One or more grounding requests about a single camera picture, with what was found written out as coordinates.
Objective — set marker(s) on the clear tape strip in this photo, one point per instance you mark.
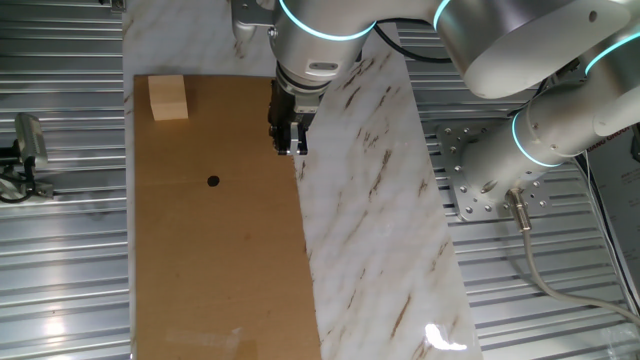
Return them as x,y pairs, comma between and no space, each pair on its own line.
200,338

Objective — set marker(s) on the brown cardboard sheet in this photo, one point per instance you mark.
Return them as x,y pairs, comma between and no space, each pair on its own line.
220,250

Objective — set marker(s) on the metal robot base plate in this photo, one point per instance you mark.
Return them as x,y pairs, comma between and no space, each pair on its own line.
467,202

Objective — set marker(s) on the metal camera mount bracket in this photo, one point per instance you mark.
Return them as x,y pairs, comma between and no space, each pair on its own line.
42,189

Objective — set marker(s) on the black round dot mark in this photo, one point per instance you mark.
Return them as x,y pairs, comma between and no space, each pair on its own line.
213,181

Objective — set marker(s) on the silver side camera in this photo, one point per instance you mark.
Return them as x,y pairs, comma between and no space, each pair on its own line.
30,137

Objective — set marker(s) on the white marble pattern board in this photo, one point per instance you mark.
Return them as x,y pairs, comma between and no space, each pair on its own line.
375,225

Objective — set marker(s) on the small wooden block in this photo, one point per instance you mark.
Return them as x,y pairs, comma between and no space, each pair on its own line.
167,97

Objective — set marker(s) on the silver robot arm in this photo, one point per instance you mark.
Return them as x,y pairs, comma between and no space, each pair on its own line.
500,40

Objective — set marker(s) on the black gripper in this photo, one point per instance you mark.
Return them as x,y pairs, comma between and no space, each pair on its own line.
281,107

